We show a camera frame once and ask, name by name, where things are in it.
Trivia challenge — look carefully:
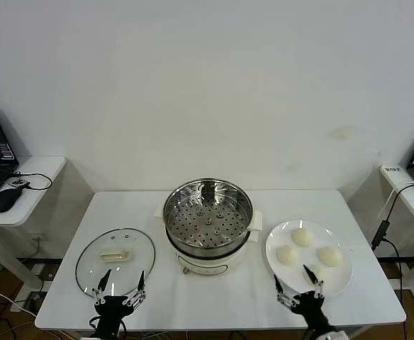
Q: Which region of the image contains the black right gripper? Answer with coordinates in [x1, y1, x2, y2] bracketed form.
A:
[272, 263, 332, 334]

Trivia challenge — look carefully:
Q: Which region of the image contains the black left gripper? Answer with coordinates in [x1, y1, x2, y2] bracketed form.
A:
[91, 268, 147, 340]

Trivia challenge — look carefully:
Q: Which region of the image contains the white steamed baozi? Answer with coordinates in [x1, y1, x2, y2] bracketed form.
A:
[276, 244, 299, 266]
[315, 246, 344, 267]
[291, 228, 316, 248]
[303, 263, 330, 288]

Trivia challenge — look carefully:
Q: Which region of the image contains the round glass pot lid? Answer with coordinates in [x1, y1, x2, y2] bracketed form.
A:
[75, 227, 157, 298]

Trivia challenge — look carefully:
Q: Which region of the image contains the perforated stainless steel steamer basket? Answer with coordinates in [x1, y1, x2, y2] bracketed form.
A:
[163, 178, 254, 249]

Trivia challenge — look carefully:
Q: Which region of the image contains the round white plate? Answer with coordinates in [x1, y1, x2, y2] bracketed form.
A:
[265, 220, 354, 298]

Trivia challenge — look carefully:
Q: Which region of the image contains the white electric cooker base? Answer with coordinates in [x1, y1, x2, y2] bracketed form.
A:
[152, 206, 264, 276]

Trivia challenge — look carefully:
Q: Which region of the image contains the black computer mouse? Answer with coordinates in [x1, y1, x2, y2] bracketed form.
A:
[0, 186, 26, 213]

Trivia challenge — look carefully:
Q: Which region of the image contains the black cable with adapter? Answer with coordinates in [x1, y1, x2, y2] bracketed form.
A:
[371, 182, 414, 291]

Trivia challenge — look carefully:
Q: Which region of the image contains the thin black cable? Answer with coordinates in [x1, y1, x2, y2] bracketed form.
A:
[11, 171, 54, 191]

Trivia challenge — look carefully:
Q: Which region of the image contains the white flat cable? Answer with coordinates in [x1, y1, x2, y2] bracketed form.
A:
[377, 179, 414, 219]

